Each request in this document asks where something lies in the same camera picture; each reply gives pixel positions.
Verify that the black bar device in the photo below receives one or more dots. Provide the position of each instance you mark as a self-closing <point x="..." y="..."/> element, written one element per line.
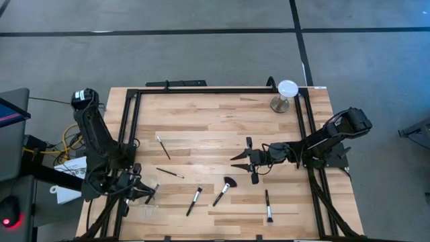
<point x="178" y="83"/>

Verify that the black metal table frame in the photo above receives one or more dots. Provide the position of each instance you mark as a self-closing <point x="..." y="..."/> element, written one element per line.
<point x="218" y="90"/>

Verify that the thin black makeup brush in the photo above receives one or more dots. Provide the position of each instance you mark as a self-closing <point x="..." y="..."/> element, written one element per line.
<point x="163" y="147"/>
<point x="169" y="172"/>

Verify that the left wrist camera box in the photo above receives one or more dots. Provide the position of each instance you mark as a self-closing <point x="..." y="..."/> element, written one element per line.
<point x="128" y="185"/>

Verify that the black arched bracket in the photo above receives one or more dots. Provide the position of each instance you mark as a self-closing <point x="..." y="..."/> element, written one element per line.
<point x="268" y="82"/>

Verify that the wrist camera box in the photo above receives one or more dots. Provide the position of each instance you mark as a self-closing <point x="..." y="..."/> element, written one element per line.
<point x="128" y="185"/>
<point x="261" y="157"/>

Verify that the black computer mouse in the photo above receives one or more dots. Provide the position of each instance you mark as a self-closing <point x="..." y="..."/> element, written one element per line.
<point x="9" y="210"/>

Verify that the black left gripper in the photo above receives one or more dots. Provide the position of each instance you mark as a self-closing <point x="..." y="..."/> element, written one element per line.
<point x="136" y="167"/>

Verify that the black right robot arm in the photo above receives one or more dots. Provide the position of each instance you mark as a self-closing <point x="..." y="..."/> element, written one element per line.
<point x="336" y="132"/>

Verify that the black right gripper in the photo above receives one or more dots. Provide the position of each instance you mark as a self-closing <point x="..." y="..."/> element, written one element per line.
<point x="249" y="142"/>

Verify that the large blue monitor screen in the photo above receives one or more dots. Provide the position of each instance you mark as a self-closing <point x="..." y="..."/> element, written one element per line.
<point x="10" y="116"/>

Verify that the dark grey desk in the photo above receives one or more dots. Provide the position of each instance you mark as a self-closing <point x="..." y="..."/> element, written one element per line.
<point x="15" y="158"/>

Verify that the white paper sheet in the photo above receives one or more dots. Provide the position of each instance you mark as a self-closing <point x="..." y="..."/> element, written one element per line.
<point x="69" y="196"/>

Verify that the black fan makeup brush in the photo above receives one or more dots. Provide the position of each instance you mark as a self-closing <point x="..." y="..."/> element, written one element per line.
<point x="230" y="182"/>

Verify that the clear acrylic organizer box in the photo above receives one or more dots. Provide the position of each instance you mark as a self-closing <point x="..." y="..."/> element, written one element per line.
<point x="149" y="210"/>

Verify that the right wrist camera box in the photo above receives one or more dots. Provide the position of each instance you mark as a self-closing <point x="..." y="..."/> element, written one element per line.
<point x="261" y="157"/>

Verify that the flat black Solve makeup brush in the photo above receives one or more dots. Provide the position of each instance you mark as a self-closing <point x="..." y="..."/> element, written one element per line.
<point x="193" y="201"/>

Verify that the white mushroom lamp brass base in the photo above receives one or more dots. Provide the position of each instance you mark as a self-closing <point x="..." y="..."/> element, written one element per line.
<point x="288" y="88"/>

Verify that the round fluffy black makeup brush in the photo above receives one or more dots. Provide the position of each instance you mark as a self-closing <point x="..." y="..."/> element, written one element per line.
<point x="268" y="206"/>

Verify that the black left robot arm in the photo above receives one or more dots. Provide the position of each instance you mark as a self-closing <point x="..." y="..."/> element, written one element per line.
<point x="95" y="131"/>

